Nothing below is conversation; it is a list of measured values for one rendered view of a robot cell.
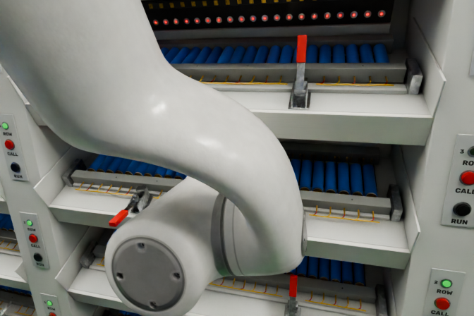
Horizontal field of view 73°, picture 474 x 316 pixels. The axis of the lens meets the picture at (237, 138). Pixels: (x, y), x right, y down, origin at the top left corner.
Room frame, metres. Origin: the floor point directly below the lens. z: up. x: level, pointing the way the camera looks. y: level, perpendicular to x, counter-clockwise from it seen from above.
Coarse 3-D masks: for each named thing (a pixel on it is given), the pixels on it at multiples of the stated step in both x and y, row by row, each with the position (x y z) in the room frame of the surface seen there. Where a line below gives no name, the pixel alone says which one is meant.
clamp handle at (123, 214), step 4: (132, 196) 0.49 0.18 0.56; (136, 196) 0.48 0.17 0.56; (136, 200) 0.49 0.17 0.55; (132, 204) 0.48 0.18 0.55; (136, 204) 0.48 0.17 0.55; (128, 208) 0.46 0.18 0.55; (132, 208) 0.47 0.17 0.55; (120, 212) 0.45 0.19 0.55; (124, 212) 0.45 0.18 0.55; (116, 216) 0.44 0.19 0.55; (120, 216) 0.44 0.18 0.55; (124, 216) 0.44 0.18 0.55; (112, 220) 0.43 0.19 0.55; (116, 220) 0.43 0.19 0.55; (120, 220) 0.43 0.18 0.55; (112, 224) 0.42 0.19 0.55; (116, 224) 0.42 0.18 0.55
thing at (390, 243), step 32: (64, 160) 0.58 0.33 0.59; (384, 160) 0.54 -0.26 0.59; (64, 192) 0.55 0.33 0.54; (96, 192) 0.54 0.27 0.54; (384, 192) 0.47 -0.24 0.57; (96, 224) 0.52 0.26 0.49; (320, 224) 0.43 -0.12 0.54; (352, 224) 0.42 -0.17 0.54; (384, 224) 0.41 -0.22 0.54; (416, 224) 0.36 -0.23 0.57; (320, 256) 0.41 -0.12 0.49; (352, 256) 0.40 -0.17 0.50; (384, 256) 0.38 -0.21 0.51
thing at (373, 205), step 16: (80, 176) 0.56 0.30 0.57; (96, 176) 0.55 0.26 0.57; (112, 176) 0.55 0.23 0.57; (128, 176) 0.54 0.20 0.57; (144, 176) 0.54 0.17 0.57; (128, 192) 0.52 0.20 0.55; (160, 192) 0.51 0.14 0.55; (304, 192) 0.46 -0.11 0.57; (320, 192) 0.46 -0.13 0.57; (336, 208) 0.44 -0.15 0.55; (352, 208) 0.43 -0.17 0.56; (368, 208) 0.43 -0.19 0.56; (384, 208) 0.42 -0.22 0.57
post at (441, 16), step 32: (416, 0) 0.52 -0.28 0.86; (448, 0) 0.39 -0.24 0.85; (448, 32) 0.37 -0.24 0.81; (448, 64) 0.37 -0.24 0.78; (448, 96) 0.37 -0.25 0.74; (448, 128) 0.36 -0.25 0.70; (416, 160) 0.41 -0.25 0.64; (448, 160) 0.36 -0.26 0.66; (416, 192) 0.39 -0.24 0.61; (416, 256) 0.37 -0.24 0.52; (448, 256) 0.36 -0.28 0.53; (416, 288) 0.37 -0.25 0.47
